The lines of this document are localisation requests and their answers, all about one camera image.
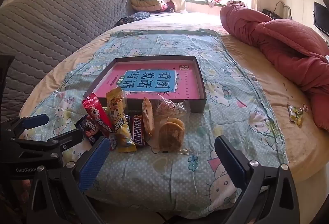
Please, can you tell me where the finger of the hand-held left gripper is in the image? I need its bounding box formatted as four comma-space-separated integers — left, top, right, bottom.
15, 129, 84, 160
10, 114, 49, 140

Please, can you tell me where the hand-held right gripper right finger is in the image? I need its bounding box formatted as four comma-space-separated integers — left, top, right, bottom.
214, 135, 300, 224

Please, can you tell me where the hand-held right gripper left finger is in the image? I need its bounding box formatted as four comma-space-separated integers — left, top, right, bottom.
27, 137, 111, 224

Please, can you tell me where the blue cookie packet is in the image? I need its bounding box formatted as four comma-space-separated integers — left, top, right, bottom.
74, 114, 103, 146

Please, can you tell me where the red candy packet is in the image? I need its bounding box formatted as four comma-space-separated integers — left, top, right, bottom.
82, 93, 117, 150

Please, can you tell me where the yellow cake packet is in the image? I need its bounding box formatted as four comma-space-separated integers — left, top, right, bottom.
106, 86, 137, 153

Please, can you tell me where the brown chocolate bar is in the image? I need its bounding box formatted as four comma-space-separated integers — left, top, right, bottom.
128, 115, 147, 147

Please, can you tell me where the round pastry with green label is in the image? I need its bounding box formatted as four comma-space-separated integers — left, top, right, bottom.
157, 122, 189, 155

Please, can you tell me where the grey cardboard box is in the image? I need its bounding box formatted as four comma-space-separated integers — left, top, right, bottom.
83, 55, 207, 114

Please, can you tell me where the beige cake packet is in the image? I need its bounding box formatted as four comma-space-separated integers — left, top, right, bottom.
142, 97, 155, 137

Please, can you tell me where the cartoon cat printed blanket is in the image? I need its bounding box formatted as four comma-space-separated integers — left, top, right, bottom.
19, 29, 287, 211

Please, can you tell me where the green candy wrapper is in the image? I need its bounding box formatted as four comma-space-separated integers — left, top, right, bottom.
287, 104, 304, 127

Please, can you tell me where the beige bed sheet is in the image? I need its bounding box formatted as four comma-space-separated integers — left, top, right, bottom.
19, 12, 329, 183

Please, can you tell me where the grey quilted headboard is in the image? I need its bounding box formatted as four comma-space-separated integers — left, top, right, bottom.
0, 0, 134, 122

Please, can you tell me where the pink quilt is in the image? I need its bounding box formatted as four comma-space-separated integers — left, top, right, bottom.
220, 4, 329, 133

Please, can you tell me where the dark patterned pillow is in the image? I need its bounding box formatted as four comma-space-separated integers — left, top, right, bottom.
114, 11, 151, 27

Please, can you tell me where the black bag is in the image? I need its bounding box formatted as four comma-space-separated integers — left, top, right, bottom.
262, 8, 280, 19

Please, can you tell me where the black television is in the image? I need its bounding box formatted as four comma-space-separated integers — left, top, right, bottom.
314, 2, 329, 34

